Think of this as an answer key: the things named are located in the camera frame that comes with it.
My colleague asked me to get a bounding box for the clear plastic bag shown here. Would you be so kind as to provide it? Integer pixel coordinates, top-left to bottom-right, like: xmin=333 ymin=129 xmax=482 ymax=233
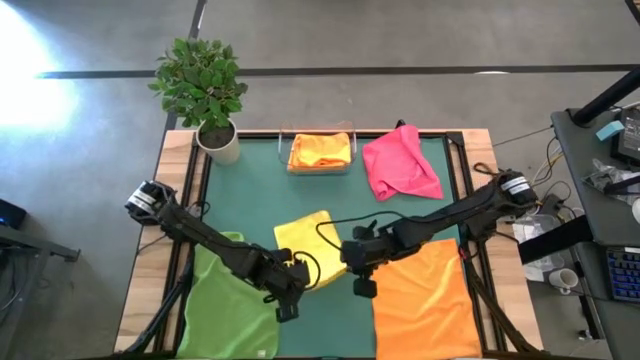
xmin=512 ymin=213 xmax=564 ymax=283

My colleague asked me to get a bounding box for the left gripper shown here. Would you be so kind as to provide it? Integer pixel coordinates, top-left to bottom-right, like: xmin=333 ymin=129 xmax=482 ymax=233
xmin=259 ymin=247 xmax=312 ymax=307

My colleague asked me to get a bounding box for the black flat bar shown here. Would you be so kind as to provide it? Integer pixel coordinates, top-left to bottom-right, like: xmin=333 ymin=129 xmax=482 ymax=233
xmin=518 ymin=214 xmax=595 ymax=266

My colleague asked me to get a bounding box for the yellow microfiber towel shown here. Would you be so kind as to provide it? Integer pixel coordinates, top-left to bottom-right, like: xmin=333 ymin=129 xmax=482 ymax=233
xmin=273 ymin=209 xmax=349 ymax=292

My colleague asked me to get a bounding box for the green microfiber towel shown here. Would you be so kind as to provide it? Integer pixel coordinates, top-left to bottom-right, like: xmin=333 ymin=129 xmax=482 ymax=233
xmin=177 ymin=231 xmax=281 ymax=360

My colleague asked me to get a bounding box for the black device with blue light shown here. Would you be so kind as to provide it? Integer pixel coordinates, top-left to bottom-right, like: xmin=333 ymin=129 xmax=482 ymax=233
xmin=0 ymin=198 xmax=29 ymax=231

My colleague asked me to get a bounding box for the black screen device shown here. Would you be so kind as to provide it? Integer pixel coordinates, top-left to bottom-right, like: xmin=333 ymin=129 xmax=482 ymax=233
xmin=610 ymin=105 xmax=640 ymax=167

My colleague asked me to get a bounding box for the teal table mat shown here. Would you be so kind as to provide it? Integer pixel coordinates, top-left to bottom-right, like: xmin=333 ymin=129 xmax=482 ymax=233
xmin=178 ymin=135 xmax=489 ymax=359

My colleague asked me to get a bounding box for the backlit black keyboard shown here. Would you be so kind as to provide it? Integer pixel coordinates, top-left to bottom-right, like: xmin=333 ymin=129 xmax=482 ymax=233
xmin=604 ymin=244 xmax=640 ymax=304

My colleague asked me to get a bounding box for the black power adapter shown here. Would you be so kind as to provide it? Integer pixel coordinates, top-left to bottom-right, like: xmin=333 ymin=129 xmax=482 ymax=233
xmin=541 ymin=193 xmax=565 ymax=217

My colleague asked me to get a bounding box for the black diagonal frame strut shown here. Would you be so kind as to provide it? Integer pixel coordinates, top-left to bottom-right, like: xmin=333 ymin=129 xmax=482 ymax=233
xmin=122 ymin=277 xmax=190 ymax=355
xmin=469 ymin=277 xmax=544 ymax=356

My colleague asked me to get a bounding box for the black aluminium table frame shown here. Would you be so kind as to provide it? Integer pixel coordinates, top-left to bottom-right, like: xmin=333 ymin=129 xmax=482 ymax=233
xmin=152 ymin=128 xmax=504 ymax=360

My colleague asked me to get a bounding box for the black elongated tool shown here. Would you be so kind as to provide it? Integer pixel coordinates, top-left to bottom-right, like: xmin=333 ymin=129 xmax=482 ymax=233
xmin=602 ymin=173 xmax=640 ymax=197

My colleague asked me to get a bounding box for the dark grey side desk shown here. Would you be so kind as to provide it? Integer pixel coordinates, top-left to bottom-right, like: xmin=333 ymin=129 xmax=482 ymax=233
xmin=549 ymin=102 xmax=640 ymax=360

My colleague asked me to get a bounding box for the black right camera cable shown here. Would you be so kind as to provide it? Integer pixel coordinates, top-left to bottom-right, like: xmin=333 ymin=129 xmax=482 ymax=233
xmin=315 ymin=209 xmax=406 ymax=251

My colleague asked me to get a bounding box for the clear plastic bin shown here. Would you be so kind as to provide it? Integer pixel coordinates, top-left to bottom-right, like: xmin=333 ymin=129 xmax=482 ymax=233
xmin=277 ymin=119 xmax=359 ymax=176

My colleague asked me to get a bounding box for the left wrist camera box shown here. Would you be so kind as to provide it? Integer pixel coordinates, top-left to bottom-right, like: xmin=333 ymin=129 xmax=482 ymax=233
xmin=274 ymin=302 xmax=300 ymax=324

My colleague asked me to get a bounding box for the dark grey metal stand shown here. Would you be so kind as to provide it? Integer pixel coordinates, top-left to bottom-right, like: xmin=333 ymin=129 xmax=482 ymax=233
xmin=0 ymin=223 xmax=82 ymax=360

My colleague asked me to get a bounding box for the black left camera cable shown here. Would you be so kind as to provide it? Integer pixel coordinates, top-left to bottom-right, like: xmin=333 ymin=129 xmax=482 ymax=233
xmin=292 ymin=250 xmax=323 ymax=291

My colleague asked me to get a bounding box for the pink microfiber towel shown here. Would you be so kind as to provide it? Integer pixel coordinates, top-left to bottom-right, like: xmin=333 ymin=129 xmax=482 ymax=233
xmin=362 ymin=123 xmax=445 ymax=202

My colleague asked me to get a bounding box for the small light blue box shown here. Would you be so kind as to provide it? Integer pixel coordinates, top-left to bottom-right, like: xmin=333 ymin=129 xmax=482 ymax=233
xmin=595 ymin=120 xmax=626 ymax=143

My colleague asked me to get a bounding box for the white mug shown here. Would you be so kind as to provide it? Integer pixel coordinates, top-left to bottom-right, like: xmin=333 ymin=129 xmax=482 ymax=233
xmin=548 ymin=267 xmax=580 ymax=296

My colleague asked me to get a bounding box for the black camera cable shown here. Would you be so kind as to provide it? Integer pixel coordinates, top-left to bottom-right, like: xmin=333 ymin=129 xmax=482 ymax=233
xmin=315 ymin=209 xmax=406 ymax=251
xmin=292 ymin=250 xmax=323 ymax=291

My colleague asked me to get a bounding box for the crumpled clear plastic wrap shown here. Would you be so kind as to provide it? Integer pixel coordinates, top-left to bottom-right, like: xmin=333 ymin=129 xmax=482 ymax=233
xmin=581 ymin=157 xmax=640 ymax=206

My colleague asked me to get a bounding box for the orange microfiber towel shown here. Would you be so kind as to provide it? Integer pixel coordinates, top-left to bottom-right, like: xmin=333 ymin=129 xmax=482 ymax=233
xmin=287 ymin=132 xmax=353 ymax=174
xmin=372 ymin=238 xmax=484 ymax=360

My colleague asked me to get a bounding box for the black diagonal pole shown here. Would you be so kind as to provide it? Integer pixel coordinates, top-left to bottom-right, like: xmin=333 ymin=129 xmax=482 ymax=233
xmin=571 ymin=64 xmax=640 ymax=127

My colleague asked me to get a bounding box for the yellow cable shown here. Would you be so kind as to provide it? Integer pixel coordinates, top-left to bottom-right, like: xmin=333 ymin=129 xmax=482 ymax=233
xmin=529 ymin=149 xmax=566 ymax=189

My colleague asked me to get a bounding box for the potted green leafy plant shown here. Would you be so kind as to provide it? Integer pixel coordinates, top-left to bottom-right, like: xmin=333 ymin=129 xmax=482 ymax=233
xmin=147 ymin=37 xmax=250 ymax=166

